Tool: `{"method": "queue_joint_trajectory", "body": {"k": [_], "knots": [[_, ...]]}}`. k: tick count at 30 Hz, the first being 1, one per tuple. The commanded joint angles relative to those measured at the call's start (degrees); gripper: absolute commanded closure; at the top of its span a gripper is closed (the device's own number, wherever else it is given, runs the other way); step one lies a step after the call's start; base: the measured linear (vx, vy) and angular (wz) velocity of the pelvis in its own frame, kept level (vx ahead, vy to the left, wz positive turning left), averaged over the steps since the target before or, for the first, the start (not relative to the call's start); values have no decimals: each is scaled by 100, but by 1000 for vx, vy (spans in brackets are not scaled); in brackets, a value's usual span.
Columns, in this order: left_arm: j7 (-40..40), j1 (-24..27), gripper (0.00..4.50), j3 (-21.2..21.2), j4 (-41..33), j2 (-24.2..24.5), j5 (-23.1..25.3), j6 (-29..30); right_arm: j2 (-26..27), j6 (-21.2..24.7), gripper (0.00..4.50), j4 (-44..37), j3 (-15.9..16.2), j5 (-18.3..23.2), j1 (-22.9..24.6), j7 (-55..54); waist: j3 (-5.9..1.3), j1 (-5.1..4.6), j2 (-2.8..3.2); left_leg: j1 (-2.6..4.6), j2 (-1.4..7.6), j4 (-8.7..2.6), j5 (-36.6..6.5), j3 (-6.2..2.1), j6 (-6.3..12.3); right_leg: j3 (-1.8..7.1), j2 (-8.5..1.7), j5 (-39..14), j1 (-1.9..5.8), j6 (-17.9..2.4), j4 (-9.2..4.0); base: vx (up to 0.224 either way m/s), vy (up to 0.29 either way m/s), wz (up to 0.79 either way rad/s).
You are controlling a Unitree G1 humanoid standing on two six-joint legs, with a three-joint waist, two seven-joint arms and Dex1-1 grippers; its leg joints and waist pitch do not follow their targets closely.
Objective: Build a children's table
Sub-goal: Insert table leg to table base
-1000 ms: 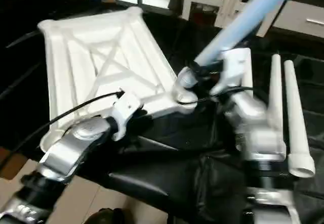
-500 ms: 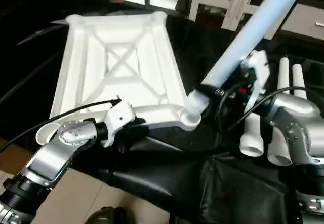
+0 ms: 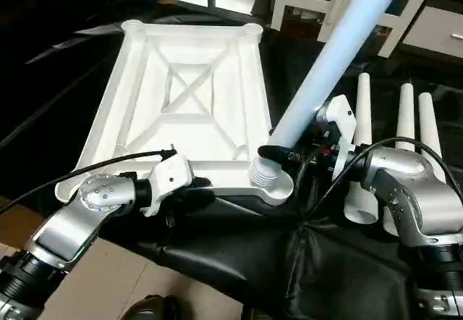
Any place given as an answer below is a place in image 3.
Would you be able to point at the white plastic table top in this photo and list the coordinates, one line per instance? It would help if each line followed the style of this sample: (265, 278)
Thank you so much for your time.
(188, 95)

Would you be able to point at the white plastic table leg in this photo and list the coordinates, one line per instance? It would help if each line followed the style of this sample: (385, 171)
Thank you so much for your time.
(428, 128)
(340, 45)
(405, 117)
(362, 117)

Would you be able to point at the black mat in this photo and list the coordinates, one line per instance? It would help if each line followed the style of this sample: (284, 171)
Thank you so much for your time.
(239, 262)

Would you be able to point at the grey left robot foot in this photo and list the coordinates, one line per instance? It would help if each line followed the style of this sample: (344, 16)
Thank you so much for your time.
(152, 309)

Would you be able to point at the white drawer unit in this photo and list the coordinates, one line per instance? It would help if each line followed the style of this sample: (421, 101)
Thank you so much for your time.
(441, 34)

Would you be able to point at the flat brown cardboard sheet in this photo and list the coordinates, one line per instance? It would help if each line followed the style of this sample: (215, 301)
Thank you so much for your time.
(18, 226)

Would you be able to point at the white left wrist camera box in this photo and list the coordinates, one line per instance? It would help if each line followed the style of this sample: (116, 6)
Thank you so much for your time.
(168, 179)

